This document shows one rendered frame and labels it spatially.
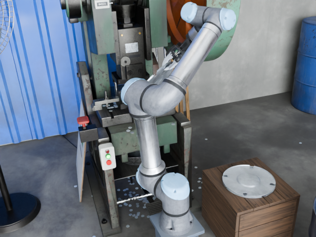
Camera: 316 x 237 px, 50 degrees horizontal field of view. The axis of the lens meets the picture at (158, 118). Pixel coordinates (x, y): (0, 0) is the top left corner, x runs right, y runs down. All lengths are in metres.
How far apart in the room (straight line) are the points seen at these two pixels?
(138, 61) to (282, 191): 1.06
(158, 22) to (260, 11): 2.01
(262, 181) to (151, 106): 0.99
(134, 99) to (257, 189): 0.95
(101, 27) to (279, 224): 1.40
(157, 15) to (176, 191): 0.95
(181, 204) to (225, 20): 0.74
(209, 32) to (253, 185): 0.97
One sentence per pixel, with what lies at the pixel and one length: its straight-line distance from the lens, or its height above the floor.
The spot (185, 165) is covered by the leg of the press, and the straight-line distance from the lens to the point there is 2.06.
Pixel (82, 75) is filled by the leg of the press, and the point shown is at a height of 0.84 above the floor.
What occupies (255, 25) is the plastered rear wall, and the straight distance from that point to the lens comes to 3.73.
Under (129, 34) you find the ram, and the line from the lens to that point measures 1.88.
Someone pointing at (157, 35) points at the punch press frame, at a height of 1.13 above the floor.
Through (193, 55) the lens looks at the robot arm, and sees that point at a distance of 1.23.
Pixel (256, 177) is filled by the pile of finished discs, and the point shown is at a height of 0.37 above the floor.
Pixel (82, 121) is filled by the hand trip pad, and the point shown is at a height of 0.76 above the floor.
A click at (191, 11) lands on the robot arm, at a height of 1.32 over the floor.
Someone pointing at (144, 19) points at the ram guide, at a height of 1.21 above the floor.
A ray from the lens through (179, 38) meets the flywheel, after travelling 2.15.
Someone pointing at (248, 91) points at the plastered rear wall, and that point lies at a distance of 3.92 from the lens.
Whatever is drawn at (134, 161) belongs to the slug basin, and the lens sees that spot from 2.11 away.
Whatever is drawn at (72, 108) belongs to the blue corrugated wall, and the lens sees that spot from 3.25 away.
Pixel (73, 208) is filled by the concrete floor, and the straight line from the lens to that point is 2.43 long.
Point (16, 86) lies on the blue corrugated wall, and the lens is 3.16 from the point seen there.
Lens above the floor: 1.52
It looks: 26 degrees down
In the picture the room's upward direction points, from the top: 3 degrees counter-clockwise
